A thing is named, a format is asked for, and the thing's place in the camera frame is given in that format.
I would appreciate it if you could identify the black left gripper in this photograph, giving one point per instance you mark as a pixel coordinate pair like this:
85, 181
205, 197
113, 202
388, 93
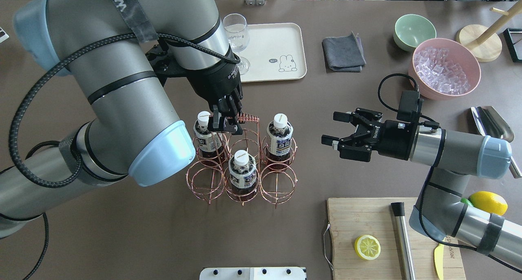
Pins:
215, 82

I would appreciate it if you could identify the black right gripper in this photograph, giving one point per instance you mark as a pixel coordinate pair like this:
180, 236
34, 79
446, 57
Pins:
393, 139

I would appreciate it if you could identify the copper wire bottle basket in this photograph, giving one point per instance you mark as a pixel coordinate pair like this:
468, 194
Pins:
207, 178

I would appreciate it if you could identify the tea bottle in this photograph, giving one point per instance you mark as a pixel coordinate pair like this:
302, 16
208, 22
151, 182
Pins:
209, 143
243, 176
279, 141

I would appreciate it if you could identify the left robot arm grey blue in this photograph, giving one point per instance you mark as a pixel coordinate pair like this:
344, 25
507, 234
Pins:
120, 52

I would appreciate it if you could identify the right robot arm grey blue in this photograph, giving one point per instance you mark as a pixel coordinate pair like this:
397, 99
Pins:
453, 157

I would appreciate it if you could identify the dark grey folded cloth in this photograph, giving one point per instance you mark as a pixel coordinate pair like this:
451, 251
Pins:
344, 54

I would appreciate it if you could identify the beige rabbit tray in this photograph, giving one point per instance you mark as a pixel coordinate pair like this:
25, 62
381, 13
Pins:
275, 52

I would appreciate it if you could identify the clear wine glass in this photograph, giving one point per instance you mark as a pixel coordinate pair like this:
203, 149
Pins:
237, 30

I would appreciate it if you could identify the pink bowl with ice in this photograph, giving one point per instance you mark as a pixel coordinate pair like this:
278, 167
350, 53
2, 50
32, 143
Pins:
443, 69

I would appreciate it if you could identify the wooden cutting board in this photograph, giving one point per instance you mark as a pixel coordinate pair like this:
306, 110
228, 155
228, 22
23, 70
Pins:
350, 218

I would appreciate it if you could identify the green bowl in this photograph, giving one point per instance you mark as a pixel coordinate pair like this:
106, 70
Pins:
411, 30

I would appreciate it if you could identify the half lemon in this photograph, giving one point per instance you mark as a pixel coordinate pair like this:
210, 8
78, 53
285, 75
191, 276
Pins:
367, 247

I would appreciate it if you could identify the green lime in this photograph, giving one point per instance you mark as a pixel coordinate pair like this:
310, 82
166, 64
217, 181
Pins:
467, 202

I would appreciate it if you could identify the metal ice scoop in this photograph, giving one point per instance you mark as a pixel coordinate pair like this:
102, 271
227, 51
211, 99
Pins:
493, 129

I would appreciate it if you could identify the steel muddler bar tool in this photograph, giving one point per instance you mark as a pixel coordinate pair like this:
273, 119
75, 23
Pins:
404, 243

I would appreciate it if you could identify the yellow plastic knife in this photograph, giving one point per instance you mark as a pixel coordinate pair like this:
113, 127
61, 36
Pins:
438, 257

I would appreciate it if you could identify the whole yellow lemon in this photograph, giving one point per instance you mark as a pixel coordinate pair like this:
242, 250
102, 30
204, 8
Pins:
489, 202

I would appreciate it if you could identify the wooden stand with round base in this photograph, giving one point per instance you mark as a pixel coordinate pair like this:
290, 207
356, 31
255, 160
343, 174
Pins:
483, 42

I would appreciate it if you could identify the black tray far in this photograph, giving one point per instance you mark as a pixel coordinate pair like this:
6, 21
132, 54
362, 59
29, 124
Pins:
513, 39

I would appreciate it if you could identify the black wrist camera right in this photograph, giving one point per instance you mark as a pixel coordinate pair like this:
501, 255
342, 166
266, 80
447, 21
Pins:
409, 106

